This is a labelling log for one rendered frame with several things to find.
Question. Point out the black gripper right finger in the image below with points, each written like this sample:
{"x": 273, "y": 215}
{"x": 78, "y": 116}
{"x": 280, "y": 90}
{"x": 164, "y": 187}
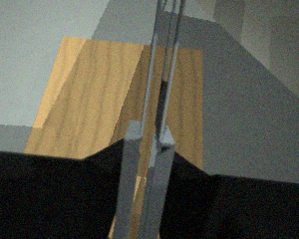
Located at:
{"x": 196, "y": 202}

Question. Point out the wooden board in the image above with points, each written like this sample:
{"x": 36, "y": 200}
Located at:
{"x": 97, "y": 87}

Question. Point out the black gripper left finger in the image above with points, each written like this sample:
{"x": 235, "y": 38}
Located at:
{"x": 82, "y": 191}

